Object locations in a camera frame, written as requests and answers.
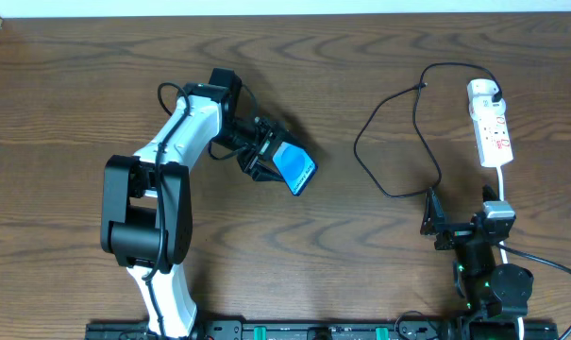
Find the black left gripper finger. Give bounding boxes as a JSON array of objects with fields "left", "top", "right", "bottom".
[
  {"left": 246, "top": 158, "right": 284, "bottom": 182},
  {"left": 280, "top": 127, "right": 307, "bottom": 149}
]

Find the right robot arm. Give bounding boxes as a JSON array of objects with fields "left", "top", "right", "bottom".
[{"left": 420, "top": 186, "right": 533, "bottom": 339}]

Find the black USB charging cable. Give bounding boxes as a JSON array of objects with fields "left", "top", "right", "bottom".
[{"left": 353, "top": 61, "right": 504, "bottom": 199}]

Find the white USB charger adapter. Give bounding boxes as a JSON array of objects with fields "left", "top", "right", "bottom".
[{"left": 468, "top": 94, "right": 507, "bottom": 121}]

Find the white power strip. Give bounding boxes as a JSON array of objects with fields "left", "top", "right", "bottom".
[{"left": 466, "top": 78, "right": 514, "bottom": 169}]

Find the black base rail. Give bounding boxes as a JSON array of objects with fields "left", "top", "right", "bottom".
[{"left": 83, "top": 319, "right": 558, "bottom": 340}]

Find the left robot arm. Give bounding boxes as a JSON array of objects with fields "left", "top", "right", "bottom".
[{"left": 86, "top": 68, "right": 318, "bottom": 339}]

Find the blue Galaxy smartphone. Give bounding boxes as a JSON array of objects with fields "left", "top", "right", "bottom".
[{"left": 273, "top": 142, "right": 318, "bottom": 196}]

